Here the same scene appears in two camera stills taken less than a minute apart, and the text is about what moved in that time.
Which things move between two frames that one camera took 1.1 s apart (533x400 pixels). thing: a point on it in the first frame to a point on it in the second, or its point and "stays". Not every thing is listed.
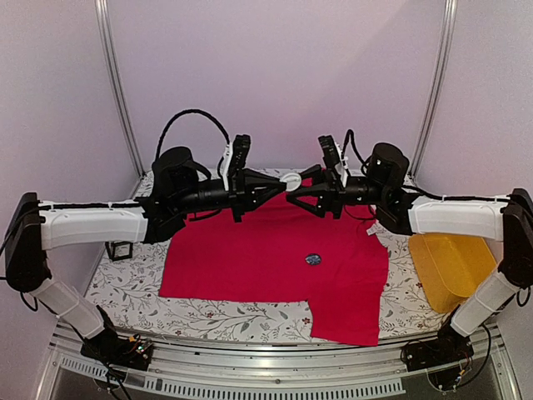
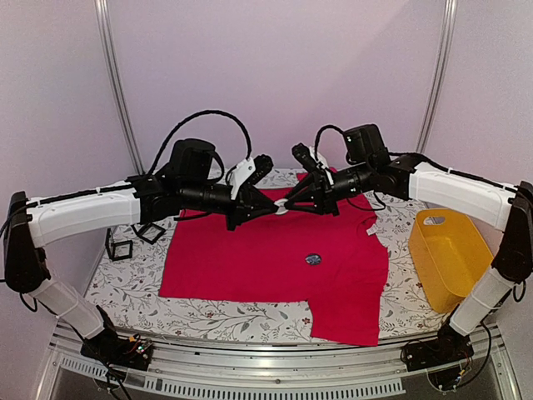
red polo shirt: x=284 y=251 stays
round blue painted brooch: x=313 y=259 stays
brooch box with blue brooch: x=118 y=250 stays
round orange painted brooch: x=293 y=181 to x=281 y=209
